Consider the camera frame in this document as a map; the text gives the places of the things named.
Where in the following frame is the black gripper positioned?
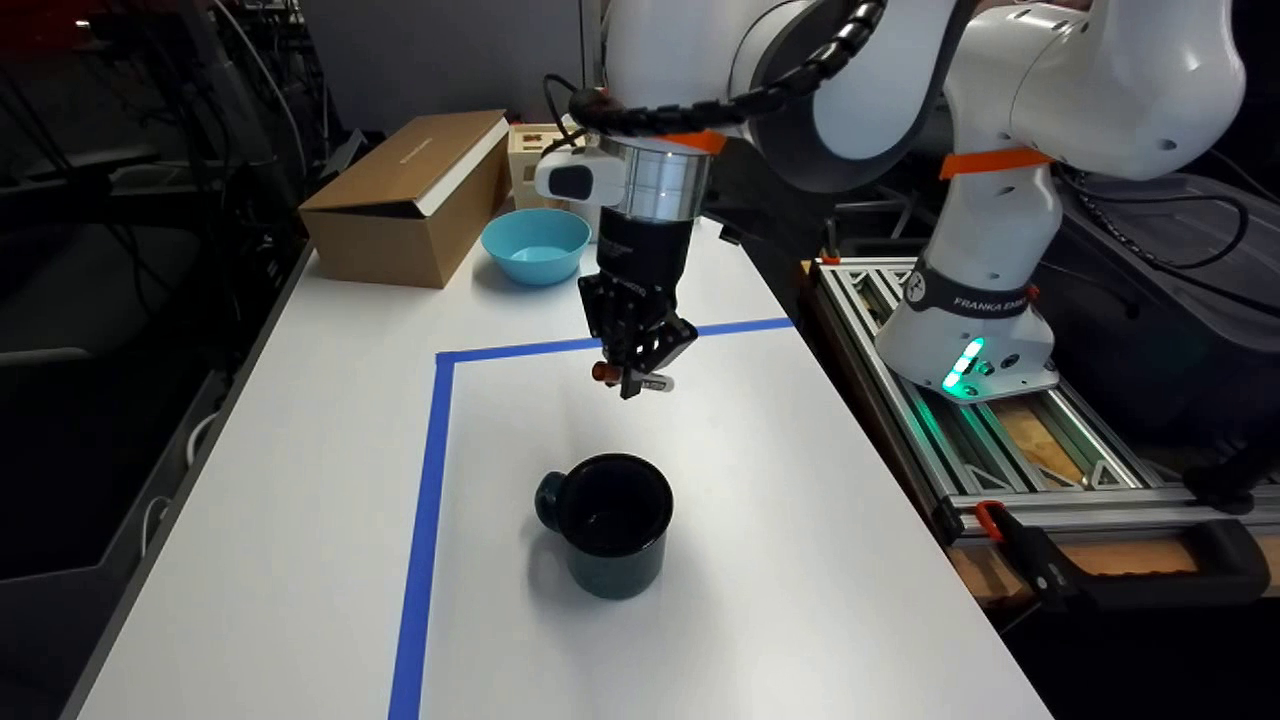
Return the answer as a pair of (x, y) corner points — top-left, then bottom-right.
(576, 208), (705, 401)

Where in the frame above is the small brown object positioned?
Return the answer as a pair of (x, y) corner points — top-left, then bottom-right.
(593, 359), (678, 401)

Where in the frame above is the light blue plastic bowl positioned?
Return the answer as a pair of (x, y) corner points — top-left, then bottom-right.
(475, 204), (597, 290)

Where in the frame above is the small beige box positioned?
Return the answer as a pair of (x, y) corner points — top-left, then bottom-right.
(505, 118), (593, 168)

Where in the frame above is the dark blue ceramic mug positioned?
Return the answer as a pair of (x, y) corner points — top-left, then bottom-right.
(533, 449), (678, 603)

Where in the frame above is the open cardboard box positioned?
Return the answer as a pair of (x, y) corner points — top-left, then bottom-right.
(294, 102), (520, 290)

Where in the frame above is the blue tape strip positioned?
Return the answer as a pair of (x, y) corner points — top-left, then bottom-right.
(384, 352), (462, 720)

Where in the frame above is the black fabric bag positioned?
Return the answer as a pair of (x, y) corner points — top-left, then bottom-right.
(1045, 163), (1280, 505)

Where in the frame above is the black and orange clamp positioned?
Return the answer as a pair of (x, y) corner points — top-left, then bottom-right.
(967, 497), (1280, 621)

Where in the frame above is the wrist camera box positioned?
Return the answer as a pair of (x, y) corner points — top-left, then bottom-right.
(535, 151), (632, 212)

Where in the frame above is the aluminium rail robot base frame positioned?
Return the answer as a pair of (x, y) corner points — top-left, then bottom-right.
(797, 247), (1280, 540)

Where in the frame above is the thin black camera cable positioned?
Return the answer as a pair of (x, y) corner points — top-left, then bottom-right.
(535, 67), (632, 151)

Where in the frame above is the black corrugated cable hose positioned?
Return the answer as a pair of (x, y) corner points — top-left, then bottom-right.
(723, 0), (893, 118)

